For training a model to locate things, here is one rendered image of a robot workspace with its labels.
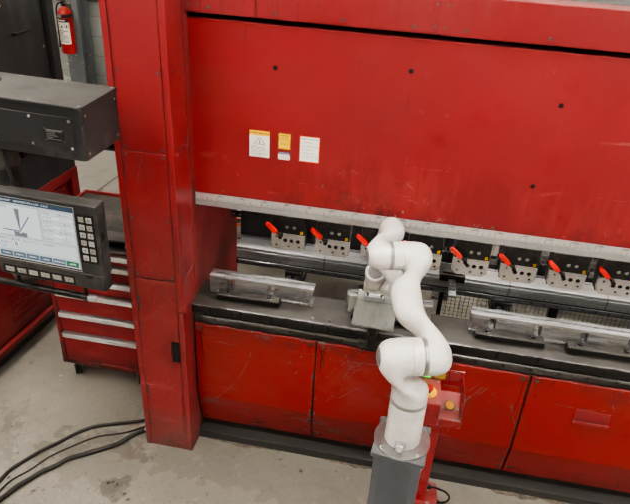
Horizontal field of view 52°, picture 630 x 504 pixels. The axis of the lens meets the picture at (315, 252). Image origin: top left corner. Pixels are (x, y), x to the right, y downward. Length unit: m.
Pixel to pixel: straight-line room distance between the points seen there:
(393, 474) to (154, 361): 1.41
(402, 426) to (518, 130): 1.19
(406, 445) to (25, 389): 2.52
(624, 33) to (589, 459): 1.93
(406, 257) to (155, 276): 1.21
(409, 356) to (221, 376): 1.50
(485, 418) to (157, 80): 2.08
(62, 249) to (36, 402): 1.63
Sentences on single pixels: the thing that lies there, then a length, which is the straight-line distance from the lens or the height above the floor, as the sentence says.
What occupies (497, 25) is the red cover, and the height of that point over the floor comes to 2.21.
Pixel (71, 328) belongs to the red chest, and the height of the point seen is 0.37.
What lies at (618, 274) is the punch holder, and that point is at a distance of 2.97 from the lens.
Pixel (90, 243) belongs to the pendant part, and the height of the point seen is 1.45.
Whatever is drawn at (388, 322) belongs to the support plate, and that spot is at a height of 1.00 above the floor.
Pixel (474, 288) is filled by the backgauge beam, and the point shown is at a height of 0.94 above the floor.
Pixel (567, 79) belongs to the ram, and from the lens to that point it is 2.60.
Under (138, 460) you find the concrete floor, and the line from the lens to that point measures 3.62.
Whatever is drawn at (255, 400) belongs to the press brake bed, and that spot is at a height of 0.33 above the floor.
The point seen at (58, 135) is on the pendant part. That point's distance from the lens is 2.38.
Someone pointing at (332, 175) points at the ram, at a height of 1.56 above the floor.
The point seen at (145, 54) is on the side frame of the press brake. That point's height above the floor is 2.04.
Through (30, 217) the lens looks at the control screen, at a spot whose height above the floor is 1.51.
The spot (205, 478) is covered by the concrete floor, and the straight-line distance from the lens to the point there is 3.50.
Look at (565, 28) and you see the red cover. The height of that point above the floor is 2.22.
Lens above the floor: 2.67
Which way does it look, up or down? 31 degrees down
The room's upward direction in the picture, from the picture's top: 4 degrees clockwise
